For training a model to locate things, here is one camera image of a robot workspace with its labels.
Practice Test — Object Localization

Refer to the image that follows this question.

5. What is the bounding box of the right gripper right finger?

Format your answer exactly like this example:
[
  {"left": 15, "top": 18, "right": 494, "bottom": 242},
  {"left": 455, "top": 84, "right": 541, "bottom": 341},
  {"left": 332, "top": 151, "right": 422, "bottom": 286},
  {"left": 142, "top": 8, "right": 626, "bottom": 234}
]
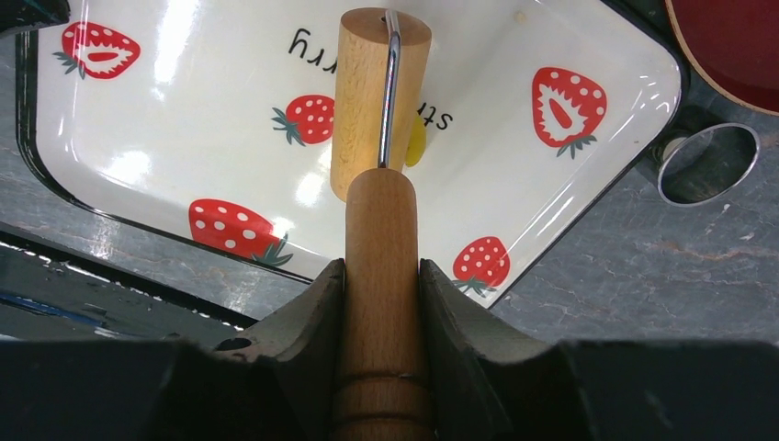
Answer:
[{"left": 419, "top": 259, "right": 778, "bottom": 440}]

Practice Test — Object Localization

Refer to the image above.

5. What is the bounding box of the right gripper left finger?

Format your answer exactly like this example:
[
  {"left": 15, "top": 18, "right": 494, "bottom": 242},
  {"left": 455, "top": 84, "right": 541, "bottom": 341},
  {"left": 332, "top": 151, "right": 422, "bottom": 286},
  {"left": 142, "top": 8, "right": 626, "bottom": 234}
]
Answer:
[{"left": 1, "top": 259, "right": 345, "bottom": 440}]

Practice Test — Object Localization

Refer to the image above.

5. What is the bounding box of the metal ring cutter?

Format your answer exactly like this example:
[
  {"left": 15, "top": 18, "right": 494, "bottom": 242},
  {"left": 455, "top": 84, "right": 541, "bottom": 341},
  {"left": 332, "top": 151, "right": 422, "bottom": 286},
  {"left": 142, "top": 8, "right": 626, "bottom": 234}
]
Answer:
[{"left": 636, "top": 105, "right": 761, "bottom": 207}]

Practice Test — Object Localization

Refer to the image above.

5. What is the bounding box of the white strawberry tray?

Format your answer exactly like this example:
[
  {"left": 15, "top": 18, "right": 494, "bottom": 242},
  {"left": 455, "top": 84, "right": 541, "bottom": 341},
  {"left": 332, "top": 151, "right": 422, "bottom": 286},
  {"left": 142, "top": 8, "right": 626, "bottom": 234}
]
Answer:
[{"left": 17, "top": 1, "right": 684, "bottom": 308}]

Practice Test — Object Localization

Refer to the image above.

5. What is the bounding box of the yellow dough piece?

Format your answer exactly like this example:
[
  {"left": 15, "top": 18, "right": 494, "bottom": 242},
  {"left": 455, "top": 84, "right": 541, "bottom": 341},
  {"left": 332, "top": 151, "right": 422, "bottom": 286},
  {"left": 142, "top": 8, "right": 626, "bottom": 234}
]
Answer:
[{"left": 405, "top": 115, "right": 427, "bottom": 167}]

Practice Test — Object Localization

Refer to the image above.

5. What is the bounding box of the red round plate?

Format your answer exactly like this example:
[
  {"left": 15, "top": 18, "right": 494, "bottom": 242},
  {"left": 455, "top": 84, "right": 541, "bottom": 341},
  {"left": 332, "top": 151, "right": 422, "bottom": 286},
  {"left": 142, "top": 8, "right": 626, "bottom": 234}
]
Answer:
[{"left": 664, "top": 0, "right": 778, "bottom": 116}]

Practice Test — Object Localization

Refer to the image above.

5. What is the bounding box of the wooden dough roller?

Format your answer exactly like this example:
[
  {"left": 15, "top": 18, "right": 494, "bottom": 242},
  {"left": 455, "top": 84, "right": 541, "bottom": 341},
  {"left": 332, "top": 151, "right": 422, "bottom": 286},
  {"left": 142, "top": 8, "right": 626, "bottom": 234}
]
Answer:
[{"left": 331, "top": 6, "right": 435, "bottom": 440}]

